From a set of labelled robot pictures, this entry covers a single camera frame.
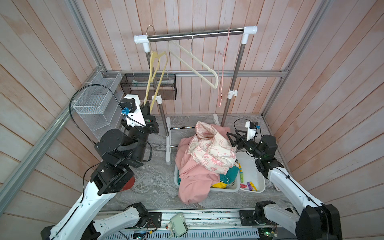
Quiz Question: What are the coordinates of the pink jacket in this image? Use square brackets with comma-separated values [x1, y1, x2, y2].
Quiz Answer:
[175, 135, 220, 205]

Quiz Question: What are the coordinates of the white wire mesh wall shelf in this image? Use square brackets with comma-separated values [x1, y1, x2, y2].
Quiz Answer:
[70, 71, 124, 143]

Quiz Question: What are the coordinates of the yellow jacket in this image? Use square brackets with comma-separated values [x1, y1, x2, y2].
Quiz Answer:
[211, 182, 227, 189]

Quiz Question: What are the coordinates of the red cup of pencils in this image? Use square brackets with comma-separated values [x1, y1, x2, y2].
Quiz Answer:
[122, 177, 136, 191]

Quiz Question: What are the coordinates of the floral pink white garment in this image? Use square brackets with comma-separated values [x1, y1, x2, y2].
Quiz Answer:
[188, 122, 236, 175]

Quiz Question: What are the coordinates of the green-white box on rail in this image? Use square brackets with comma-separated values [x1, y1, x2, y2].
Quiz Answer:
[166, 213, 188, 238]

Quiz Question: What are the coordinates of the green sweatshirt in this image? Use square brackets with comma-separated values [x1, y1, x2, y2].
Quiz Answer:
[220, 166, 239, 185]

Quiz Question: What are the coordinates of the white hanger with metal hook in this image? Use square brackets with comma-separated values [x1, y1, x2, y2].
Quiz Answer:
[169, 41, 219, 89]

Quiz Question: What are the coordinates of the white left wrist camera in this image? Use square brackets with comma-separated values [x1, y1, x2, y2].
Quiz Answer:
[120, 95, 146, 127]

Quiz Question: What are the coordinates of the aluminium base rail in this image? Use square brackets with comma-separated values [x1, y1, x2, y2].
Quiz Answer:
[74, 208, 301, 240]

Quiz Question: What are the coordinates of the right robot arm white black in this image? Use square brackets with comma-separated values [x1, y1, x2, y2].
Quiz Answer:
[227, 131, 343, 240]

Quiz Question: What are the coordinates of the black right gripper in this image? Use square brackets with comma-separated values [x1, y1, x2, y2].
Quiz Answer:
[227, 129, 264, 162]

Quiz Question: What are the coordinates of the white perforated laundry basket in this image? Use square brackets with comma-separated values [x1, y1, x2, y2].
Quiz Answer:
[174, 166, 241, 193]

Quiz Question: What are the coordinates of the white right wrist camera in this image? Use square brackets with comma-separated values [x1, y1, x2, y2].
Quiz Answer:
[245, 121, 261, 141]

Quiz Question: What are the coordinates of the purple clothespin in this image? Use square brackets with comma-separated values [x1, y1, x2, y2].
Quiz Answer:
[247, 182, 253, 191]

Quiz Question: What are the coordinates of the yellow-green plastic hanger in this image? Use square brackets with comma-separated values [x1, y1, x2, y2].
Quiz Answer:
[143, 42, 168, 113]

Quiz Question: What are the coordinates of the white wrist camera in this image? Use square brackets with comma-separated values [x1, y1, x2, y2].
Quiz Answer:
[120, 95, 146, 127]
[245, 121, 261, 141]

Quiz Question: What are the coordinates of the metal clothes rack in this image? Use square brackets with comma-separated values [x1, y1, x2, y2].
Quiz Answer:
[133, 25, 258, 165]

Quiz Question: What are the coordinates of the pink wire hanger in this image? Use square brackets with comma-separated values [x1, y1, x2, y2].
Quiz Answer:
[218, 28, 230, 107]

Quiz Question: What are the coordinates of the dark mesh wall basket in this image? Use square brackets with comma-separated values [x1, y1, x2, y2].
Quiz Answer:
[120, 73, 178, 101]

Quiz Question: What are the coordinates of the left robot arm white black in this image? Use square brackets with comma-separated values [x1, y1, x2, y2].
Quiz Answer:
[41, 103, 159, 240]

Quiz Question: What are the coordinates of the white plastic tray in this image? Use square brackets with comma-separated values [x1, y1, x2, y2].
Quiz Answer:
[236, 152, 266, 194]

